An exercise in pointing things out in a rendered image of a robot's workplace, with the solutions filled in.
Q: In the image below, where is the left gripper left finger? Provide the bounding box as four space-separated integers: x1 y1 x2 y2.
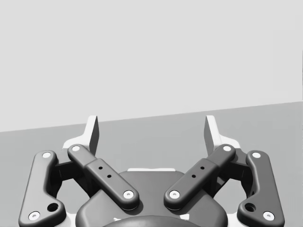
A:
18 115 140 227

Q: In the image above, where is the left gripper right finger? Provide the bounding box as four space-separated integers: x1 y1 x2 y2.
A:
163 115 285 227

